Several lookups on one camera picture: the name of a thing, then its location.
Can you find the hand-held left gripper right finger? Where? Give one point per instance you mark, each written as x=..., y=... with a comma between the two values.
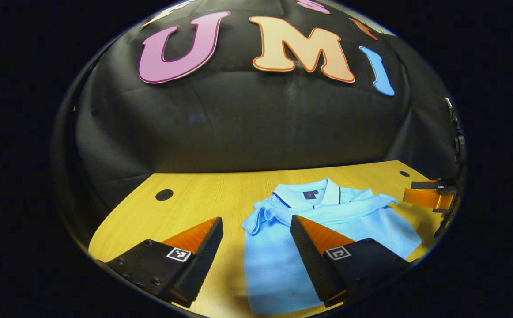
x=309, y=256

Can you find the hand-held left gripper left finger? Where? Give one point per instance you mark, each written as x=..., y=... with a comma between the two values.
x=205, y=260

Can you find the black round table grommet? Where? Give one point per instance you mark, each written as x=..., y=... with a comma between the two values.
x=164, y=194
x=404, y=173

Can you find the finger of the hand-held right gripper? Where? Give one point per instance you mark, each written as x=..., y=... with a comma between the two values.
x=424, y=197

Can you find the light blue T-shirt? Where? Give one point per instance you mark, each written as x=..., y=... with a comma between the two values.
x=274, y=265

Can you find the black backdrop cloth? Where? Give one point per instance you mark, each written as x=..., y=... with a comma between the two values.
x=239, y=123

